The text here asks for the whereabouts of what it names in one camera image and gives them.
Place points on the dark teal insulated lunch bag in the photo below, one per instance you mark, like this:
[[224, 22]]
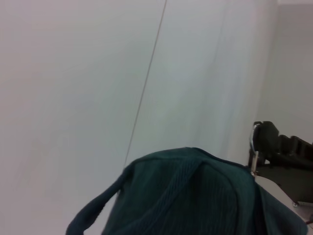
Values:
[[183, 195]]

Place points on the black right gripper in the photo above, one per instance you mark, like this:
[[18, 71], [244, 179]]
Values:
[[293, 183]]

